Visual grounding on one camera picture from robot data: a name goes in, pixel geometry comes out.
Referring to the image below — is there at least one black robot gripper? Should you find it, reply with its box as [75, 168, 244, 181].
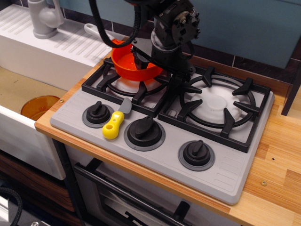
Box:
[131, 22, 196, 103]

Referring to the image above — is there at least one orange toy pot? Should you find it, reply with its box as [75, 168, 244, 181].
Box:
[111, 44, 163, 81]

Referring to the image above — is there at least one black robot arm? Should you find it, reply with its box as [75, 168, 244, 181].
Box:
[129, 0, 200, 97]

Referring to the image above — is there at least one black left burner grate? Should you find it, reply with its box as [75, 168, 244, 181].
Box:
[82, 58, 171, 117]

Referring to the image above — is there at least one black burner grate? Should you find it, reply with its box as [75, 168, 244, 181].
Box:
[82, 58, 171, 117]
[158, 66, 274, 153]

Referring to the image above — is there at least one black right burner grate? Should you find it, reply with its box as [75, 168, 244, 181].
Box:
[158, 66, 274, 153]

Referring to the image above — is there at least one black middle stove knob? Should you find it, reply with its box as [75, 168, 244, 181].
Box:
[124, 116, 166, 152]

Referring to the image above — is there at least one black stove knob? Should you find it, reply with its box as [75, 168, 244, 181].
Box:
[124, 116, 166, 152]
[178, 140, 215, 171]
[82, 101, 114, 129]

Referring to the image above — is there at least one grey toy stove top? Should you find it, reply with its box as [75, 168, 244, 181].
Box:
[50, 87, 264, 204]

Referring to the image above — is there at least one black left stove knob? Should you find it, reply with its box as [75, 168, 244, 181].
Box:
[82, 101, 114, 129]

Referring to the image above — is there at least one black right stove knob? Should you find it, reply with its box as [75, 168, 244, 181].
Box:
[178, 140, 215, 171]

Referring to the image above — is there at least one grey toy faucet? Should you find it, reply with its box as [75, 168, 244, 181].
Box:
[27, 0, 64, 39]

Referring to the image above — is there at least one white toy sink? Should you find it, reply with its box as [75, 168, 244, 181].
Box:
[0, 4, 111, 180]

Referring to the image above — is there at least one toy oven door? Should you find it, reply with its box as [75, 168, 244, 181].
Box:
[73, 159, 233, 226]

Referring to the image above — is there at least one black braided cable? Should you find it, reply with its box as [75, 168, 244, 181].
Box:
[0, 187, 24, 226]
[88, 0, 142, 48]

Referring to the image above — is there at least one yellow handled toy knife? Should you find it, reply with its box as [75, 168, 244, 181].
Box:
[102, 98, 132, 139]

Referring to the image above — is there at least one black braided cable lower left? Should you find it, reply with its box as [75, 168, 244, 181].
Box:
[0, 187, 24, 226]

